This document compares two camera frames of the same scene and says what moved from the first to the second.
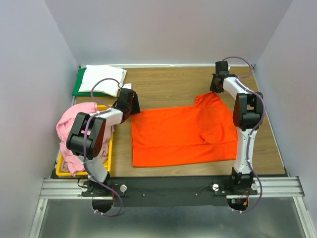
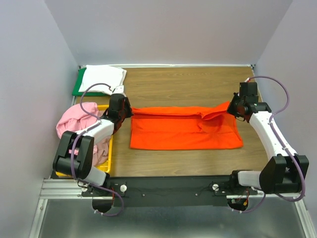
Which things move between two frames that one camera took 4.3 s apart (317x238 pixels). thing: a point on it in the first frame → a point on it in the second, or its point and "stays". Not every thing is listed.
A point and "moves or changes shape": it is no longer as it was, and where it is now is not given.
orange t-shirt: [205, 132] moves or changes shape
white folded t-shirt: [110, 87] stays
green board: [75, 91] stays
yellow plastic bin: [61, 172] stays
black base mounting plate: [169, 193] stays
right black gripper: [212, 88] → [231, 109]
